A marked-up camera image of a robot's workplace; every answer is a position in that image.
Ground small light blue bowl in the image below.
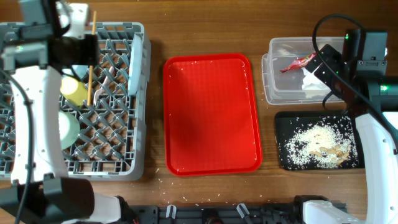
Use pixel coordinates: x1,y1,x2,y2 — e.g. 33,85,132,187
62,65,88,79

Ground white paper napkin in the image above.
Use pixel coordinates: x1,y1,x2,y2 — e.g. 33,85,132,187
302,68,329,90

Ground red snack wrapper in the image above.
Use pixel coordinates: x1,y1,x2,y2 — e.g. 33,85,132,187
280,52,317,73

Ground wooden chopstick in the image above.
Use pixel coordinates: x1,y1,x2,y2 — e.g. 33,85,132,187
87,11,97,106

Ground yellow plastic cup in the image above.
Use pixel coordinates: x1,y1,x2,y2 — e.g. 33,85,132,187
60,76,88,106

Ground white plastic fork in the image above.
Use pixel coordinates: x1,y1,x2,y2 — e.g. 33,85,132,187
93,67,114,106

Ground large light blue plate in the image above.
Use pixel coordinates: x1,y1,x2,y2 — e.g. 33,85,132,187
127,34,143,96

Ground green bowl with food scraps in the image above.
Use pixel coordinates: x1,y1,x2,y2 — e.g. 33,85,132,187
58,111,80,149

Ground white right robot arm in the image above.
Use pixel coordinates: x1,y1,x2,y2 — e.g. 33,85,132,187
306,14,397,223

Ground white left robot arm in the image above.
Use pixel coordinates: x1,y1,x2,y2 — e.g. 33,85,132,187
1,1,140,223

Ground clear plastic waste bin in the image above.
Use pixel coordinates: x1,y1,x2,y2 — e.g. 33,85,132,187
262,37,328,105

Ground grey plastic dishwasher rack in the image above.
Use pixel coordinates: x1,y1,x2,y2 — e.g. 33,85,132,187
1,22,151,180

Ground black plastic tray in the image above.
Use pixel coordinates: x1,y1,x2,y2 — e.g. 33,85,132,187
274,110,366,171

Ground spilled rice and food scraps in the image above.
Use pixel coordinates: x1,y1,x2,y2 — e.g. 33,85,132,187
284,116,360,169

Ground red plastic serving tray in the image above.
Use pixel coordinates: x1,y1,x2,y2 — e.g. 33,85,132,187
163,53,262,177

